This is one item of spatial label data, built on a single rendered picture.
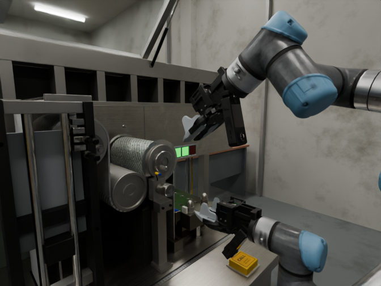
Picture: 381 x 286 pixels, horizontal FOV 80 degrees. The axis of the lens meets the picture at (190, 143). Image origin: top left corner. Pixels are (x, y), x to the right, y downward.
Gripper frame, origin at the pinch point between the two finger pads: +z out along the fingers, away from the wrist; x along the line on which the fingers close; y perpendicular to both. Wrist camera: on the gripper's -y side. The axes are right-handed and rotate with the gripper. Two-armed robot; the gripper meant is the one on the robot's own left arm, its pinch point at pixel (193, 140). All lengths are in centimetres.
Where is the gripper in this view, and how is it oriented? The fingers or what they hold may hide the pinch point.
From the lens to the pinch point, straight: 62.5
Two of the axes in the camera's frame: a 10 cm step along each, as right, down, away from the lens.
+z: -5.4, 5.5, 6.3
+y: -4.6, -8.3, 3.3
